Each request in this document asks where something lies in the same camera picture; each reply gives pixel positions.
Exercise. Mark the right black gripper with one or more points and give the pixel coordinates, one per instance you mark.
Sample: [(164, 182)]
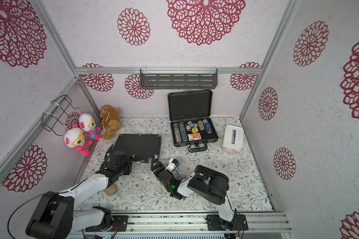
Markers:
[(158, 168)]

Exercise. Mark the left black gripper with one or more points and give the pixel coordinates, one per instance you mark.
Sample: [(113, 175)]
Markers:
[(130, 162)]

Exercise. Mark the black textured poker case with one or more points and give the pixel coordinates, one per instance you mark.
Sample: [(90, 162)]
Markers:
[(139, 147)]

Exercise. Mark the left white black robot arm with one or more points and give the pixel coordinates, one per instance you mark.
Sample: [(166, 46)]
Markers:
[(55, 216)]

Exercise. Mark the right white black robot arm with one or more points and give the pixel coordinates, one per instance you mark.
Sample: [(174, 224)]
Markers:
[(209, 191)]

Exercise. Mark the floral table mat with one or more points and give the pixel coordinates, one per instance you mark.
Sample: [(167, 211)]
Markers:
[(141, 190)]

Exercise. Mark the brown teddy bear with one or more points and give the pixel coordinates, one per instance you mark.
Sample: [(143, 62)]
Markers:
[(110, 121)]

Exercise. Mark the lower white pink plush doll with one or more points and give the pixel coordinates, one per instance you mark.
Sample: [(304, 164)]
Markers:
[(76, 138)]

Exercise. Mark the white pink plush doll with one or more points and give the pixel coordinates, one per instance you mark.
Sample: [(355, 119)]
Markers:
[(76, 138), (87, 123)]

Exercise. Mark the upper white pink plush doll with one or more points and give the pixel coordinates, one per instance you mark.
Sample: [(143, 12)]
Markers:
[(87, 123)]

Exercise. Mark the white tissue box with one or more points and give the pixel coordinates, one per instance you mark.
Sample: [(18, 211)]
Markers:
[(233, 141)]

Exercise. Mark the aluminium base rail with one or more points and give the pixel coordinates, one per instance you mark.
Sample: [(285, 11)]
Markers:
[(148, 223)]

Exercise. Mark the black wire basket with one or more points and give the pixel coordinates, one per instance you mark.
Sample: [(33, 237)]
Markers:
[(50, 120)]

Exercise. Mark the grey wall shelf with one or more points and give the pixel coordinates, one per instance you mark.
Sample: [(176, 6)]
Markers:
[(183, 79)]

